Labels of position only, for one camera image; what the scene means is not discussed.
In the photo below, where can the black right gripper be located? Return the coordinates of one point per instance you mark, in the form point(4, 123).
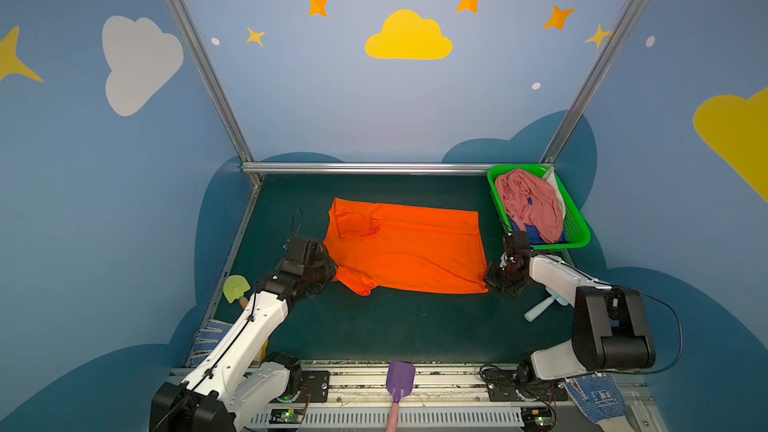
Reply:
point(498, 277)

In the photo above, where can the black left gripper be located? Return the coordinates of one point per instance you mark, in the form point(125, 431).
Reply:
point(324, 264)

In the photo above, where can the orange t shirt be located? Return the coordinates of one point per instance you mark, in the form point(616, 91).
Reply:
point(409, 248)

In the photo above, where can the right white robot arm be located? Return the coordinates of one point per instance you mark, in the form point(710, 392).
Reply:
point(610, 331)

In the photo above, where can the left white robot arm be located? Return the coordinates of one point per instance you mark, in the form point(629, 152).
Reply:
point(218, 395)

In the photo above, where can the blue t shirt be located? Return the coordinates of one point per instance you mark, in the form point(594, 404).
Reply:
point(535, 237)

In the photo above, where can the light blue toy shovel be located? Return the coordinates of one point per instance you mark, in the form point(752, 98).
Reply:
point(552, 298)

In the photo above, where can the green toy shovel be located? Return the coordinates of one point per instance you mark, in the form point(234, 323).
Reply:
point(235, 289)

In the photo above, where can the pink t shirt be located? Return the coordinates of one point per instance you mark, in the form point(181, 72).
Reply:
point(528, 200)

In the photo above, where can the green plastic basket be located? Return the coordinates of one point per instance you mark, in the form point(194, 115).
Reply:
point(577, 232)

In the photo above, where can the white t shirt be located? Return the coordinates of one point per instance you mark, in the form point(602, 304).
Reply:
point(550, 178)

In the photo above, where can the left blue dotted glove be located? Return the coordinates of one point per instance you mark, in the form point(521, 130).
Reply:
point(206, 339)

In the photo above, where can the blue dotted glove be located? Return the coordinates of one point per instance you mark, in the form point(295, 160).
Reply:
point(599, 399)
point(206, 339)

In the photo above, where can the purple toy shovel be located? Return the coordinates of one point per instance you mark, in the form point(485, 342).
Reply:
point(399, 384)

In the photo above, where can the right green circuit board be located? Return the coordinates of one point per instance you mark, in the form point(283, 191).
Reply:
point(537, 420)

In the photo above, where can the green circuit board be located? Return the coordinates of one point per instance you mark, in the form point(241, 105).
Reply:
point(537, 420)
point(287, 417)

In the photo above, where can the left green circuit board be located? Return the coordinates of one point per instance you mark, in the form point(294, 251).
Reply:
point(287, 417)

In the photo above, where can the right blue dotted glove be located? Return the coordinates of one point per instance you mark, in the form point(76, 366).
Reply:
point(599, 399)

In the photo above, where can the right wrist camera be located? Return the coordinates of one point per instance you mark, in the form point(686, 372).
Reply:
point(517, 244)

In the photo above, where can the left side aluminium rail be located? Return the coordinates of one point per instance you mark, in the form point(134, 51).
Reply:
point(223, 219)

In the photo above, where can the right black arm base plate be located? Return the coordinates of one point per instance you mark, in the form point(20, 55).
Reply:
point(506, 384)

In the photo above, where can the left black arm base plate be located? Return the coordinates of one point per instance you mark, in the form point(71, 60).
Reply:
point(314, 386)

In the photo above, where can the horizontal aluminium frame rail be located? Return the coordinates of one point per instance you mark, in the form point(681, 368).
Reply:
point(461, 169)

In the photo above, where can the left upright aluminium post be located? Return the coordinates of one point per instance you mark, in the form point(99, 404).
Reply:
point(196, 48)

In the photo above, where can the upright aluminium post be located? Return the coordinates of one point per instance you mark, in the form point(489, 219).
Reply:
point(609, 51)
point(196, 48)

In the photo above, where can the right upright aluminium post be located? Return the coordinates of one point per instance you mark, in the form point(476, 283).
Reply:
point(609, 51)

